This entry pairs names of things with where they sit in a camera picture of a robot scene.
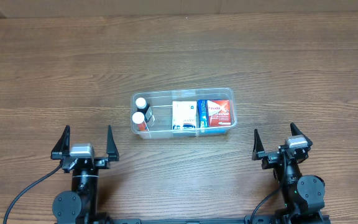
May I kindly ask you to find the orange tube white cap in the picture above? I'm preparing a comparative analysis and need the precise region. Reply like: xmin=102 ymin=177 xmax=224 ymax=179
xmin=132 ymin=112 xmax=149 ymax=131

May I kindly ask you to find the black bottle white cap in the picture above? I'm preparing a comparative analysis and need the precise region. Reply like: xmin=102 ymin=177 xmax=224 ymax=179
xmin=135 ymin=98 xmax=153 ymax=122

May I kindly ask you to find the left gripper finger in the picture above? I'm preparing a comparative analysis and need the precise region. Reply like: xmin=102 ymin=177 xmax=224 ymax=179
xmin=106 ymin=125 xmax=119 ymax=161
xmin=50 ymin=125 xmax=70 ymax=160

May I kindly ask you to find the white and blue box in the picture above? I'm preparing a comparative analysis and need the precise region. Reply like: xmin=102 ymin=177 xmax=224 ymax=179
xmin=172 ymin=101 xmax=197 ymax=130

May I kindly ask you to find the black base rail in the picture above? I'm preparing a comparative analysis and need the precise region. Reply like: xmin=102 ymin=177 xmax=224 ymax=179
xmin=54 ymin=214 xmax=331 ymax=224

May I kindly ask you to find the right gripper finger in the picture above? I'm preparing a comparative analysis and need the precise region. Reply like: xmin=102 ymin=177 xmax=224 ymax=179
xmin=252 ymin=129 xmax=265 ymax=161
xmin=290 ymin=123 xmax=313 ymax=146

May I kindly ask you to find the red Panadol box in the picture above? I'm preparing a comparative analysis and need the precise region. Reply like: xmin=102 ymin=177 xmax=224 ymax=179
xmin=207 ymin=100 xmax=231 ymax=127

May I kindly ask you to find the clear plastic container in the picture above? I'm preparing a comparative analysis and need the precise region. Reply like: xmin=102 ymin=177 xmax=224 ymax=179
xmin=131 ymin=88 xmax=237 ymax=139

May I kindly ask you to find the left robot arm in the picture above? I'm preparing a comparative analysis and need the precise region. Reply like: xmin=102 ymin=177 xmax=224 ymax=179
xmin=50 ymin=126 xmax=119 ymax=223

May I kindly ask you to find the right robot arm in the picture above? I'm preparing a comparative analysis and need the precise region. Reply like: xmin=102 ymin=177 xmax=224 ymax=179
xmin=247 ymin=123 xmax=330 ymax=223

